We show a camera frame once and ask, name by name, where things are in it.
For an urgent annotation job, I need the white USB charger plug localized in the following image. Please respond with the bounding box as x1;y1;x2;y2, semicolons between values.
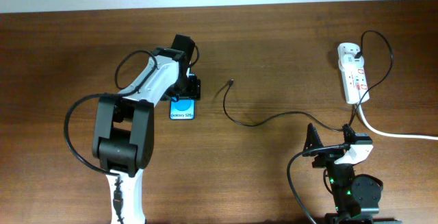
341;51;364;69

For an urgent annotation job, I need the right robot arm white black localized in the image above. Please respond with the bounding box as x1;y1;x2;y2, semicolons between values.
303;123;383;223

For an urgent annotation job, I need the blue Galaxy smartphone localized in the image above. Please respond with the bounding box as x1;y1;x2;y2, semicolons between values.
170;99;196;120

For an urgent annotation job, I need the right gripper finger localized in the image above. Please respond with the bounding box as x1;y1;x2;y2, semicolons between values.
342;124;357;144
303;123;323;151

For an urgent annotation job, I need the white power strip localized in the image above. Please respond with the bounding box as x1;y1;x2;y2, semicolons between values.
337;42;370;105

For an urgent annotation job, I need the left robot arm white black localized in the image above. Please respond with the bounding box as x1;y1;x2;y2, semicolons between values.
92;46;201;223

